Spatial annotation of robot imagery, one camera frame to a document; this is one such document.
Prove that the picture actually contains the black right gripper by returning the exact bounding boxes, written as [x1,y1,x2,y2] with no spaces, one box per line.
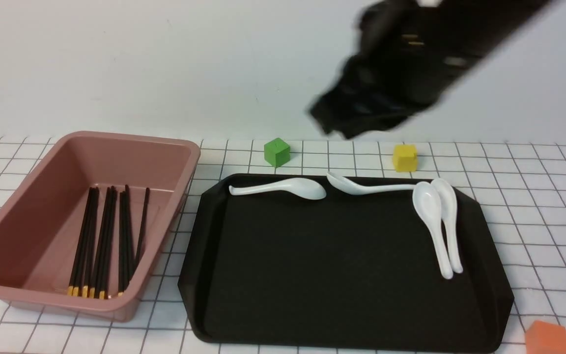
[309,0,460,140]

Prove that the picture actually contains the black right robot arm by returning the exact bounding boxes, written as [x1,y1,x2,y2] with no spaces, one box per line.
[309,0,549,140]

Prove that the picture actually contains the yellow foam cube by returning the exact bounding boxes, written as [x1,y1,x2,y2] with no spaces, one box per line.
[393,144,418,173]

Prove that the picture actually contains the white ceramic spoon outer right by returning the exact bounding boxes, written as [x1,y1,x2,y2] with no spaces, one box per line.
[431,178,463,274]

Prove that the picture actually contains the white ceramic spoon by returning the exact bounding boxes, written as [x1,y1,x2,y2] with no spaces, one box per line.
[412,181,453,280]
[431,178,463,274]
[326,171,415,195]
[228,177,327,200]

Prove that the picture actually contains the white ceramic spoon inner right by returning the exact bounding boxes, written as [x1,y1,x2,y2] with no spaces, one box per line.
[412,181,453,280]

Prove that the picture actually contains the white ceramic spoon centre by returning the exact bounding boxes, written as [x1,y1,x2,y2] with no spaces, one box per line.
[326,171,415,195]

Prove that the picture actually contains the green foam cube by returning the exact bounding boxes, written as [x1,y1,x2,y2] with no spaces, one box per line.
[263,138,291,168]

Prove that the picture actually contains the white ceramic spoon far left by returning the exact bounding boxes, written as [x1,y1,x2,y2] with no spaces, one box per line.
[228,177,327,200]

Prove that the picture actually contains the black plastic tray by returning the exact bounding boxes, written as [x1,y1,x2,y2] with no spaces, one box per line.
[177,174,514,353]

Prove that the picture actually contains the black chopstick in bin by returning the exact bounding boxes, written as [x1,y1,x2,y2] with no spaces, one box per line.
[88,186,114,299]
[67,187,96,296]
[117,184,134,296]
[96,186,117,299]
[77,187,99,298]
[130,187,150,278]

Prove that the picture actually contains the orange foam cube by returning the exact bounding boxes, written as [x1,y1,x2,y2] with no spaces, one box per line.
[525,321,566,354]

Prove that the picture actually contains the pink plastic bin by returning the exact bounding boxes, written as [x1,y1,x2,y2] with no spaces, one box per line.
[0,131,200,322]

